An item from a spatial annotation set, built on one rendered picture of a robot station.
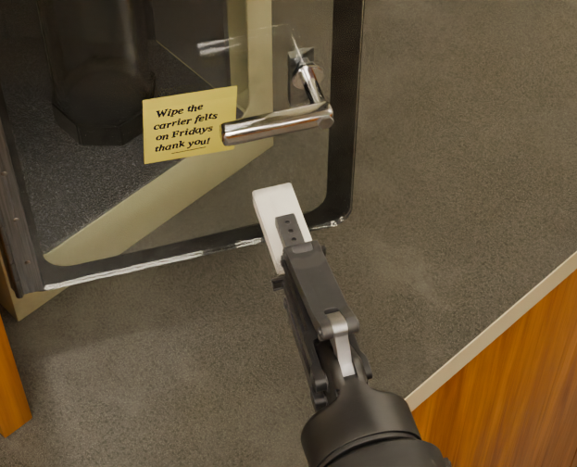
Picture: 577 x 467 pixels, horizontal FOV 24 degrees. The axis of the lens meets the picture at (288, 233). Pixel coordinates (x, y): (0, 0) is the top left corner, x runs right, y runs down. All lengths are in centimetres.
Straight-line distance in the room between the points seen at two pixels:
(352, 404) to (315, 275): 10
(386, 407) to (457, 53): 68
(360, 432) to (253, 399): 36
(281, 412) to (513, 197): 33
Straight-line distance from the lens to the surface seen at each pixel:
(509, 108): 143
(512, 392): 159
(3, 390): 116
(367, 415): 86
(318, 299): 89
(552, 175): 138
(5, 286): 123
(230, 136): 104
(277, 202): 99
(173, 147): 111
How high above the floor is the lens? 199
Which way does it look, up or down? 53 degrees down
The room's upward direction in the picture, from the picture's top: straight up
